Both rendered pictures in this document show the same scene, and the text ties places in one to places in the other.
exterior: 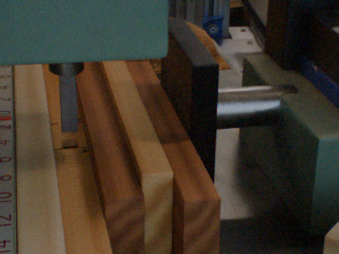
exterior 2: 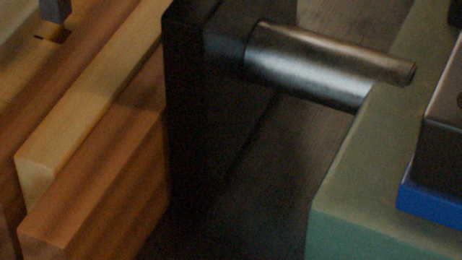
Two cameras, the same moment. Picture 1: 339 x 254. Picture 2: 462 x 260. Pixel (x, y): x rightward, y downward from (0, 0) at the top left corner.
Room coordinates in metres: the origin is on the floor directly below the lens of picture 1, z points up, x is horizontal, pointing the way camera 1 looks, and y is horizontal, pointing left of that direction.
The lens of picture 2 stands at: (0.19, -0.17, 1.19)
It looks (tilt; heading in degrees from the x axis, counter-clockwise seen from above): 47 degrees down; 36
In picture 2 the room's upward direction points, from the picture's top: straight up
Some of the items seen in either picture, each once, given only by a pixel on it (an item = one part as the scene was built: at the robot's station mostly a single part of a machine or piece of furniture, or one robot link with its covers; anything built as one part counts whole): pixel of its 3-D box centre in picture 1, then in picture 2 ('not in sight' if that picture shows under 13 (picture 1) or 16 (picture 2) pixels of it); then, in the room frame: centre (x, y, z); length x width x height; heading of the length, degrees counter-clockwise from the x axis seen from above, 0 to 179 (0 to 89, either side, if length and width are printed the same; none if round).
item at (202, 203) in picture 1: (162, 157); (185, 95); (0.40, 0.00, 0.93); 0.20 x 0.02 x 0.05; 12
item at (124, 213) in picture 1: (98, 141); (146, 26); (0.42, 0.04, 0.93); 0.24 x 0.02 x 0.05; 12
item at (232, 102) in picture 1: (234, 108); (310, 66); (0.42, -0.04, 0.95); 0.09 x 0.07 x 0.09; 12
